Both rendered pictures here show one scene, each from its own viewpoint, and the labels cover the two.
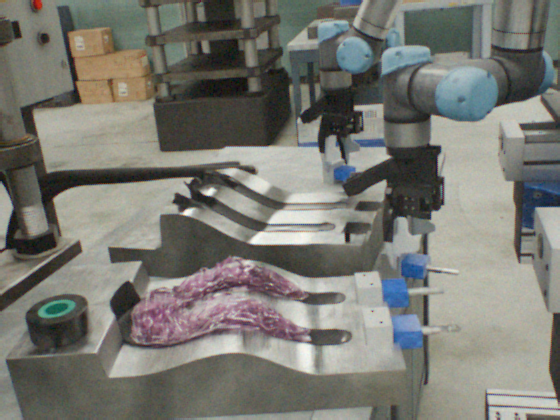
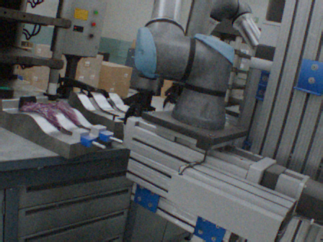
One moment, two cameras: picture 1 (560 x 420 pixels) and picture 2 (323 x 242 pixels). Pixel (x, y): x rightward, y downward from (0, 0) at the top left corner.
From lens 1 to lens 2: 75 cm
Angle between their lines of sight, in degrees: 22
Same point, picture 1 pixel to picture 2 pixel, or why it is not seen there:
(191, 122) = not seen: hidden behind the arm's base
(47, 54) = (90, 41)
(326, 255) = (104, 122)
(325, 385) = (48, 139)
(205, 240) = (77, 104)
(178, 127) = not seen: hidden behind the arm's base
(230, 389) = (26, 128)
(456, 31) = not seen: outside the picture
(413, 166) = (142, 97)
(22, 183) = (52, 74)
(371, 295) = (94, 131)
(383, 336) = (77, 136)
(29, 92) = (77, 50)
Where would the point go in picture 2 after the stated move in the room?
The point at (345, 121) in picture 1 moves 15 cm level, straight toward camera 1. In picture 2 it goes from (174, 96) to (160, 97)
